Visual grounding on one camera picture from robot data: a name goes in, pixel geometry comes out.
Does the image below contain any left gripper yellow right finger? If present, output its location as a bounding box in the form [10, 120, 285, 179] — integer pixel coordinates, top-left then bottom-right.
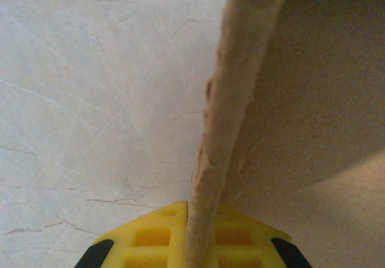
[210, 206, 312, 268]

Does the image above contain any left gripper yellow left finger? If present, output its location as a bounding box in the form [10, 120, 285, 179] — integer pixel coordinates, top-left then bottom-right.
[74, 201, 191, 268]

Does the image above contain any brown cardboard mailer box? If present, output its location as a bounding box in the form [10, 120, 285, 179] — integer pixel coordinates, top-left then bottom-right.
[185, 0, 385, 268]

